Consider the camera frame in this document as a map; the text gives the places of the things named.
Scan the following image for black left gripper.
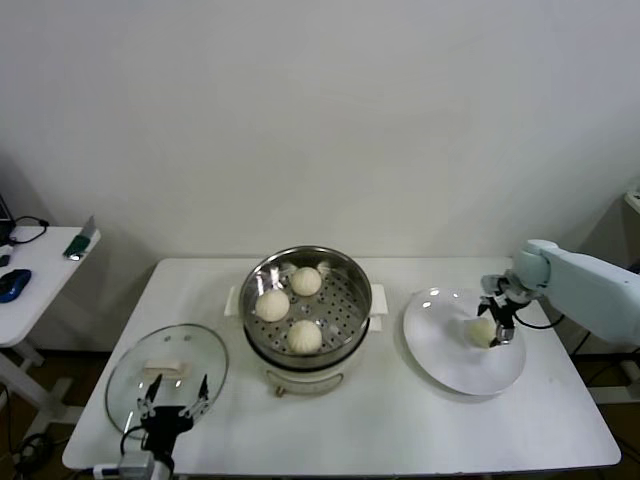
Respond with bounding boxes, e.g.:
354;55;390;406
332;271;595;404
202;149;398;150
135;374;210;452

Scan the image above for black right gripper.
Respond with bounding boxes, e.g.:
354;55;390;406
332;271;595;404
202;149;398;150
477;271;527;348

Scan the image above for white steamed baozi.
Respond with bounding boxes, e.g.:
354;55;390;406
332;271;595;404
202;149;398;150
286;320;324;355
465;319;497;349
290;266;323;297
255;289;291;323

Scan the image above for round glass pot lid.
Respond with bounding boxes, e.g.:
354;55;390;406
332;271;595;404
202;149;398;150
103;323;230;435

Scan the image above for perforated steel steamer basket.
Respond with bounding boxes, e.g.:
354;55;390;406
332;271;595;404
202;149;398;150
223;245;389;369

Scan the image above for large white round plate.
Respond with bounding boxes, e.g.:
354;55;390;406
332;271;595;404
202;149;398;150
402;287;527;397

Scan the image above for white electric cooker base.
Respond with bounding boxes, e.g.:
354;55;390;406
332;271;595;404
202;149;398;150
243;314;384;399

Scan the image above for white side table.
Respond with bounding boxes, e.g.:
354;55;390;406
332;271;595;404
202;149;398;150
0;225;104;436

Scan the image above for green and grey tool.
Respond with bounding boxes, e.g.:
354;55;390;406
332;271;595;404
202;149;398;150
62;215;97;262

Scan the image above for blue computer mouse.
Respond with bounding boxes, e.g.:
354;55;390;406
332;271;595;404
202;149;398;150
0;268;32;305

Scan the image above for dark laptop computer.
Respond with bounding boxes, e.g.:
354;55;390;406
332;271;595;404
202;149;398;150
0;194;14;246

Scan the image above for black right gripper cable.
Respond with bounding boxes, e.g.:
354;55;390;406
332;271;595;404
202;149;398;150
514;299;566;330

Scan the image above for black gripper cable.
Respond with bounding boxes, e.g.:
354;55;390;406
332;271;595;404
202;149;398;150
119;424;149;454
514;299;566;330

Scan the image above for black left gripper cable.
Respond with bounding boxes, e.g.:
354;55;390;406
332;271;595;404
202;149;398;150
119;424;149;454

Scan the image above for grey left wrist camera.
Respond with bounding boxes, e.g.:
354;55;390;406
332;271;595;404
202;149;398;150
117;451;154;479

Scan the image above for black floor cables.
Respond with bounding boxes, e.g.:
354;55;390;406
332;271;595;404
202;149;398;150
9;432;56;469

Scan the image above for thin black desk cable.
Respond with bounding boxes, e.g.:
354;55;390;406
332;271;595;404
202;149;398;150
7;215;50;247

